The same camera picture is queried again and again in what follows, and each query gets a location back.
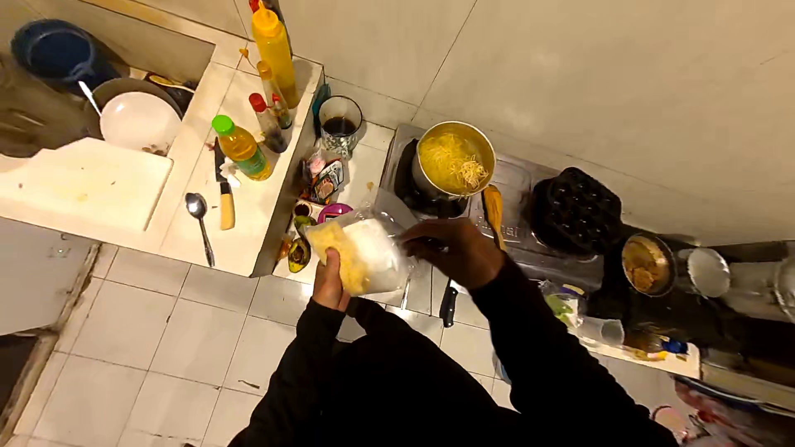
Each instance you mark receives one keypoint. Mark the person's right hand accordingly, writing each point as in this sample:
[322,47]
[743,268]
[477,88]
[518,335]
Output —
[463,251]

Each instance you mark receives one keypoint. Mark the person's left hand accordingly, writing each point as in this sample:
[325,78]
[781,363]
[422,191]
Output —
[329,285]

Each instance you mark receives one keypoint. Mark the person's left thumb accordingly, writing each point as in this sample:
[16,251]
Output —
[333,263]

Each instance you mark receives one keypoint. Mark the person's right fingers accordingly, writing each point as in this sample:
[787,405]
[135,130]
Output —
[424,238]

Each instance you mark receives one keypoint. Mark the clear bag with yellow food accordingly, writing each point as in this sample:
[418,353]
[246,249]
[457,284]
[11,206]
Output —
[379,264]

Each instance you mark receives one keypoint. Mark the person's left forearm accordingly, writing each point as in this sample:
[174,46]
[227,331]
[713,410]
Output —
[304,354]

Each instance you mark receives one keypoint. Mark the person's right forearm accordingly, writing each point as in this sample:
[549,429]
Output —
[546,347]

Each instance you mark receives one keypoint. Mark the cut avocado half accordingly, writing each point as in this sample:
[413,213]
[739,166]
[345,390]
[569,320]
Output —
[299,257]

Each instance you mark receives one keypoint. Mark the green avocado piece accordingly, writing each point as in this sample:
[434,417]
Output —
[304,222]

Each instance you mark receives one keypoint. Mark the silver pot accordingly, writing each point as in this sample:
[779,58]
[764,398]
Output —
[425,177]

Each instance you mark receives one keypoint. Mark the wooden spatula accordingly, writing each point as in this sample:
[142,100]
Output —
[494,214]

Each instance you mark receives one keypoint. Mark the yellow noodles in broth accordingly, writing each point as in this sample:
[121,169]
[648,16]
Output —
[447,160]

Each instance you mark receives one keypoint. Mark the colourful seasoning packet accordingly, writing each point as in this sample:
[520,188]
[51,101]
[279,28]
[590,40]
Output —
[329,180]

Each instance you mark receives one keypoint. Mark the pink and white packet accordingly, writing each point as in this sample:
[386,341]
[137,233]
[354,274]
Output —
[317,162]

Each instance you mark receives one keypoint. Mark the white tiled low counter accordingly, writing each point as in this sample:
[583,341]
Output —
[372,149]

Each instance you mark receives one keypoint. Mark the silver gas stove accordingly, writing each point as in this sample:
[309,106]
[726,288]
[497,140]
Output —
[515,186]

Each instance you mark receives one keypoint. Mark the patterned glass with dark liquid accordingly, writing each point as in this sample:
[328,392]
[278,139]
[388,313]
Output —
[341,133]

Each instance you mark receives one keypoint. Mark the white garlic pieces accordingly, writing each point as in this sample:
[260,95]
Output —
[230,172]

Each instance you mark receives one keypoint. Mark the person's body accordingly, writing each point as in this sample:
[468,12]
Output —
[397,385]

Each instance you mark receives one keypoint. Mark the metal spoon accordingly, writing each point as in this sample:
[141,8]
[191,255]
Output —
[200,217]

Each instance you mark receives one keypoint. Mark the green-capped bottle, yellow liquid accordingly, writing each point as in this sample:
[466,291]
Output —
[243,149]

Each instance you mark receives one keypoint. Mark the red-capped dark sauce bottle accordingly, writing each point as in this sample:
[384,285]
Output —
[271,129]

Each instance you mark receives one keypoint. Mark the black round-mold pan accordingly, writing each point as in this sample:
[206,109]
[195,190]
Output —
[577,211]

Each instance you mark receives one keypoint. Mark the plastic bag with green vegetable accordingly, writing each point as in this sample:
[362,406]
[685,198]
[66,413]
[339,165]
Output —
[564,309]

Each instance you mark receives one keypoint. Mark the kitchen counter with sink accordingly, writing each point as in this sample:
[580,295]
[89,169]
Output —
[205,167]

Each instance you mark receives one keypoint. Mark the small orange-capped sauce bottle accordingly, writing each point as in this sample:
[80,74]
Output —
[273,93]

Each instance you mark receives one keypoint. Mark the clear plastic cup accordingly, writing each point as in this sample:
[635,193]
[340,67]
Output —
[605,331]

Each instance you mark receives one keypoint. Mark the yellow squeeze bottle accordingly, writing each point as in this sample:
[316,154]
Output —
[276,59]

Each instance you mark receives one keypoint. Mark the metal bowl with brown food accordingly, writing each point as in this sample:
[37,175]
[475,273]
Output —
[647,267]

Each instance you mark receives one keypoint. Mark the dark round pan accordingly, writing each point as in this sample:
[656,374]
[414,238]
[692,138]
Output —
[167,107]

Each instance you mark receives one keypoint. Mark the white bowl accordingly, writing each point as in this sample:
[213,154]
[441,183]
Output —
[140,121]

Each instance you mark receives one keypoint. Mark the red-topped bottle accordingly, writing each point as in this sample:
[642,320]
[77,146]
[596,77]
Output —
[283,18]

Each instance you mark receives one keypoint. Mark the white cutting board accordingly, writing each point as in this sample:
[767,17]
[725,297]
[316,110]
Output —
[81,183]

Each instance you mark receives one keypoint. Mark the white translucent cup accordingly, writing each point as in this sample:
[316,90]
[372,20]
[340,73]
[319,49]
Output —
[709,273]

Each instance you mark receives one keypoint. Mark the large metal pot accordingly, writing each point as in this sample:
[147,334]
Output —
[754,285]

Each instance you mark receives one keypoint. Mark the dark blue bucket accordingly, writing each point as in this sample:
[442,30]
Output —
[56,53]

